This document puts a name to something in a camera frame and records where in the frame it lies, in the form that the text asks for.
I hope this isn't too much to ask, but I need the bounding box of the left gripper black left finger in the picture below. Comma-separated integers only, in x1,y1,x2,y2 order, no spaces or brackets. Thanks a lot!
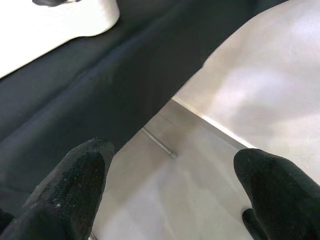
0,136,116,240

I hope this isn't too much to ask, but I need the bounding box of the grey metal table foot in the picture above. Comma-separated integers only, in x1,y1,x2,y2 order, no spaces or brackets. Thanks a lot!
141,126,179,160

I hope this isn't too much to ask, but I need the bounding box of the white plastic children table top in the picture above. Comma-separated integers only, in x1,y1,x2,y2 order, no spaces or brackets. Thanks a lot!
0,0,120,80

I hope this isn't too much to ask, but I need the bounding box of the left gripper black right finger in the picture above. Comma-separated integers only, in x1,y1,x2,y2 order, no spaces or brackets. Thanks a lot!
233,147,320,240

